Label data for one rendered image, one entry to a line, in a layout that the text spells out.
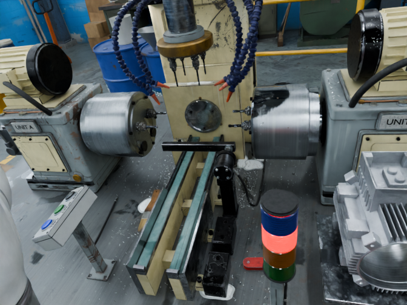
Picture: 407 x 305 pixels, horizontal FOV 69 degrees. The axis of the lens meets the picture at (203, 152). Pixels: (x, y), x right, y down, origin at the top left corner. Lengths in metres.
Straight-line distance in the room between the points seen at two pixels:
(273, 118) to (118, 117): 0.52
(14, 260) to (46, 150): 0.93
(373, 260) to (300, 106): 0.44
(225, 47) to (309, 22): 3.93
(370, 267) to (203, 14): 0.93
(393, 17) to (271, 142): 0.43
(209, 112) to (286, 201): 0.72
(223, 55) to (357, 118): 0.56
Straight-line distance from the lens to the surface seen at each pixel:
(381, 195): 0.66
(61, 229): 0.81
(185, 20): 0.95
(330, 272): 0.78
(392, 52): 0.90
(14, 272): 0.35
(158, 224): 0.90
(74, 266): 1.08
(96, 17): 7.37
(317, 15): 5.04
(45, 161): 1.30
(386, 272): 0.79
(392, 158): 0.76
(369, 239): 0.64
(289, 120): 0.91
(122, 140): 1.07
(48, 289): 1.07
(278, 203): 0.49
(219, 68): 1.20
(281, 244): 0.53
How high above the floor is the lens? 1.57
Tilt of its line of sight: 35 degrees down
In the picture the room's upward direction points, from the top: 10 degrees counter-clockwise
